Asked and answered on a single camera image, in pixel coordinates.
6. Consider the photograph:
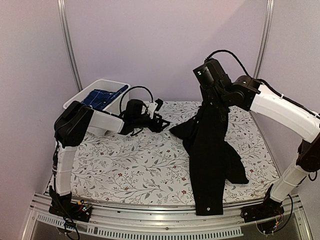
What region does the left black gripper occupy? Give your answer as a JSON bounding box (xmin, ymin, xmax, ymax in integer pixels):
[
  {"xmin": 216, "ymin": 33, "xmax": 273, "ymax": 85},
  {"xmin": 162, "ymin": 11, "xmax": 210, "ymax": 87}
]
[{"xmin": 133, "ymin": 113, "xmax": 171, "ymax": 133}]

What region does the black long sleeve shirt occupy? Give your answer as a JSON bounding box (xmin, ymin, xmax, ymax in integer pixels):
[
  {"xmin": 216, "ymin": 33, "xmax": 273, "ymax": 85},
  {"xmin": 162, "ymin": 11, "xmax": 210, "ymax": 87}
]
[{"xmin": 169, "ymin": 103, "xmax": 249, "ymax": 216}]

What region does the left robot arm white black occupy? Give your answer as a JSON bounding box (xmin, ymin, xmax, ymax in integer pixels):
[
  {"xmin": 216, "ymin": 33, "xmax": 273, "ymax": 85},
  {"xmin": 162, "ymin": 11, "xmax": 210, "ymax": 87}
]
[{"xmin": 50, "ymin": 99, "xmax": 170, "ymax": 217}]

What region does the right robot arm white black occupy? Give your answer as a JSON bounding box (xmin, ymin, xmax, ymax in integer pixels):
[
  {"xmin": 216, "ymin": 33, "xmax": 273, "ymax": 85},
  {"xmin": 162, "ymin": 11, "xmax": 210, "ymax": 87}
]
[{"xmin": 198, "ymin": 75, "xmax": 320, "ymax": 218}]

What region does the floral patterned tablecloth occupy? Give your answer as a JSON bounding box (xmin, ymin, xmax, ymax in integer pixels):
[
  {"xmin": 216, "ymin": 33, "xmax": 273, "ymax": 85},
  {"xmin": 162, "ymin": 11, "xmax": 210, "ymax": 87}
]
[{"xmin": 44, "ymin": 100, "xmax": 283, "ymax": 206}]

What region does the white plastic bin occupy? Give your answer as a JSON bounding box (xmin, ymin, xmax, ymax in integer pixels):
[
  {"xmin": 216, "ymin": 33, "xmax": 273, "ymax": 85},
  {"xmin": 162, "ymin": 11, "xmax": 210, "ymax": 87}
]
[{"xmin": 63, "ymin": 79, "xmax": 131, "ymax": 137}]

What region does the blue plaid shirt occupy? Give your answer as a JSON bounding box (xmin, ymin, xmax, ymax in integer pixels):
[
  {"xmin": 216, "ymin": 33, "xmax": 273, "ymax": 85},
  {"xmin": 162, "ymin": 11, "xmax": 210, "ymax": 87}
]
[{"xmin": 81, "ymin": 85, "xmax": 129, "ymax": 110}]

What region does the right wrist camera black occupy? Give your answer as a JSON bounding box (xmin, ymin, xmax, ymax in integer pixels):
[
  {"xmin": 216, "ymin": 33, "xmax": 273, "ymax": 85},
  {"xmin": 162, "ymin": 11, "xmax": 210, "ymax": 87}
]
[{"xmin": 193, "ymin": 59, "xmax": 226, "ymax": 89}]

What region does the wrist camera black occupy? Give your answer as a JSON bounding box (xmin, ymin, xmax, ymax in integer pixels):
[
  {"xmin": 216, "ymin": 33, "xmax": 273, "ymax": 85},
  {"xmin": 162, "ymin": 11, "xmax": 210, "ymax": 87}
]
[
  {"xmin": 193, "ymin": 59, "xmax": 226, "ymax": 89},
  {"xmin": 124, "ymin": 98, "xmax": 165, "ymax": 118}
]

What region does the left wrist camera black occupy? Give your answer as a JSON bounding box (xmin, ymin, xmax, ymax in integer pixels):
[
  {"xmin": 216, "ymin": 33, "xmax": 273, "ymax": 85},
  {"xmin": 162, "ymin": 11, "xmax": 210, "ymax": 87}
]
[{"xmin": 124, "ymin": 98, "xmax": 165, "ymax": 118}]

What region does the right aluminium corner post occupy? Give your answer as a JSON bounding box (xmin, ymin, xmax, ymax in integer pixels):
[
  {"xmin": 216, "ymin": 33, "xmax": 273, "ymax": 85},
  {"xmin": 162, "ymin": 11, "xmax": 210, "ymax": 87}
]
[{"xmin": 253, "ymin": 0, "xmax": 275, "ymax": 78}]

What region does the aluminium corner post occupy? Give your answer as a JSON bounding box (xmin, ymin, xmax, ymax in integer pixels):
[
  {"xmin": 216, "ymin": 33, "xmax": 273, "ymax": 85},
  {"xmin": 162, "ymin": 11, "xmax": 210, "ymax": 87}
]
[
  {"xmin": 253, "ymin": 0, "xmax": 275, "ymax": 78},
  {"xmin": 57, "ymin": 0, "xmax": 83, "ymax": 92}
]

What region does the aluminium front rail frame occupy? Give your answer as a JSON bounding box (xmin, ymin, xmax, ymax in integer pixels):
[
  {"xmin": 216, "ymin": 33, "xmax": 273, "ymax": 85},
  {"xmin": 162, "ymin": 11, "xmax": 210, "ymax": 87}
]
[{"xmin": 21, "ymin": 193, "xmax": 315, "ymax": 240}]

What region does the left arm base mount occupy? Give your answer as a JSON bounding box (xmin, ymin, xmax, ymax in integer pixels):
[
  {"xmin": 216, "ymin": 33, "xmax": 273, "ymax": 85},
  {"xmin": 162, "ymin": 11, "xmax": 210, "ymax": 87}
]
[{"xmin": 49, "ymin": 191, "xmax": 92, "ymax": 223}]

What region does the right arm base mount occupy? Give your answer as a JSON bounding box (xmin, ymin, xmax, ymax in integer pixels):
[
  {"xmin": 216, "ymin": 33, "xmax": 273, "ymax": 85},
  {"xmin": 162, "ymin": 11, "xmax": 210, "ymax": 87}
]
[{"xmin": 240, "ymin": 198, "xmax": 285, "ymax": 223}]

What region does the left aluminium corner post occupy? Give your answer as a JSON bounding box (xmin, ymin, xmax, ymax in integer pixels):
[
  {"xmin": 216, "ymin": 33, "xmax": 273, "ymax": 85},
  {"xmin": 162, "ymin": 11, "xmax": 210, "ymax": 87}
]
[{"xmin": 57, "ymin": 0, "xmax": 83, "ymax": 92}]

